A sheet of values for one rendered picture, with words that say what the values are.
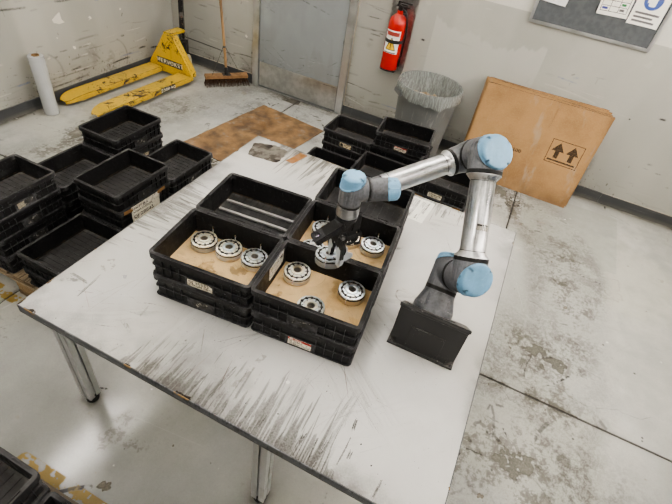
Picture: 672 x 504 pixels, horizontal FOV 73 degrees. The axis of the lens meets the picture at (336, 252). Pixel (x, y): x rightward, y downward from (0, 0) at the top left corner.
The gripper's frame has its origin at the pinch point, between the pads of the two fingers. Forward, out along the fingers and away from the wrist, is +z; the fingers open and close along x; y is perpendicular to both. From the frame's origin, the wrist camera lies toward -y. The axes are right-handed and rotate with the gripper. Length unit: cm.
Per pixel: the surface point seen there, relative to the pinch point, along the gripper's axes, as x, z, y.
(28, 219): 136, 57, -99
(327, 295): -1.4, 16.6, -0.8
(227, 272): 23.3, 16.3, -30.7
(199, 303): 19, 25, -43
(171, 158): 180, 61, -15
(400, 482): -66, 30, -9
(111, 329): 23, 29, -74
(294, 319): -8.8, 13.8, -18.2
